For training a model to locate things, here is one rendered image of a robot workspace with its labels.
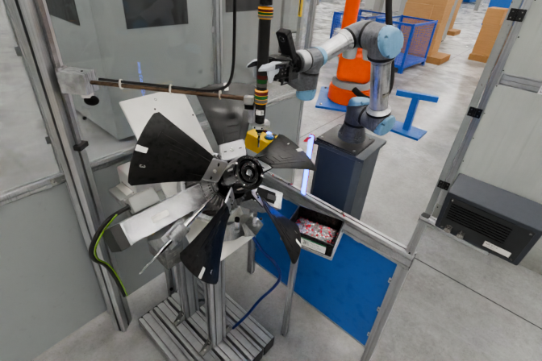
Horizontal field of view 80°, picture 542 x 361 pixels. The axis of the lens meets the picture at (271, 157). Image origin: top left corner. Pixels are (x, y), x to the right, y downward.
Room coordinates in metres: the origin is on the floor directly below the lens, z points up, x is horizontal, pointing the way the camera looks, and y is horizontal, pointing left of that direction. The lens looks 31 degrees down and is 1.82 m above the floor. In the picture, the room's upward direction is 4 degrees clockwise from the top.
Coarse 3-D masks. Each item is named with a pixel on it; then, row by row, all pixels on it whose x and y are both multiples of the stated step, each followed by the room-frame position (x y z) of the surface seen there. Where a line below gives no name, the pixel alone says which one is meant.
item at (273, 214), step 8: (264, 200) 0.92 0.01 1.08; (272, 208) 0.92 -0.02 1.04; (272, 216) 0.84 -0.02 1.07; (280, 216) 0.91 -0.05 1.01; (280, 224) 0.84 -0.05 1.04; (288, 224) 0.91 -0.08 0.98; (296, 224) 0.96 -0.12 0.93; (280, 232) 0.80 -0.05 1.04; (288, 232) 0.85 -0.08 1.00; (288, 240) 0.81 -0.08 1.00; (288, 248) 0.77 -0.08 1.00; (296, 248) 0.81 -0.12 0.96; (296, 256) 0.78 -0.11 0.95
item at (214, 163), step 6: (216, 162) 0.87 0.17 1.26; (222, 162) 0.88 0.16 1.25; (210, 168) 0.87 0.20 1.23; (216, 168) 0.87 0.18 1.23; (222, 168) 0.88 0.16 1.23; (204, 174) 0.86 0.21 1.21; (210, 174) 0.87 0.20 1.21; (216, 174) 0.88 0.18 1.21; (222, 174) 0.88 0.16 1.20; (210, 180) 0.87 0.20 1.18; (216, 180) 0.88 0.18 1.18
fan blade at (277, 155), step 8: (280, 136) 1.22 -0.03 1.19; (272, 144) 1.15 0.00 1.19; (280, 144) 1.16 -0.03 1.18; (296, 144) 1.19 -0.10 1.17; (264, 152) 1.08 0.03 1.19; (272, 152) 1.09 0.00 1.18; (280, 152) 1.10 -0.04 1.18; (288, 152) 1.11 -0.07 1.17; (296, 152) 1.13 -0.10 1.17; (304, 152) 1.16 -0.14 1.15; (264, 160) 1.01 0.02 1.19; (272, 160) 1.02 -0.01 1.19; (280, 160) 1.03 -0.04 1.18; (288, 160) 1.05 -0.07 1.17; (296, 160) 1.07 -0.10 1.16; (304, 160) 1.10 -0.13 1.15; (304, 168) 1.05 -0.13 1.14; (312, 168) 1.08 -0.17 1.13
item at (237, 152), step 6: (222, 144) 0.98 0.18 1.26; (228, 144) 0.98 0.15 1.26; (234, 144) 0.98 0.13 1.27; (240, 144) 0.97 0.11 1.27; (222, 150) 0.97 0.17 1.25; (228, 150) 0.97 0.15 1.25; (234, 150) 0.96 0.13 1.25; (240, 150) 0.96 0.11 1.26; (222, 156) 0.95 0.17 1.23; (228, 156) 0.95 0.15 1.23; (234, 156) 0.95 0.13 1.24
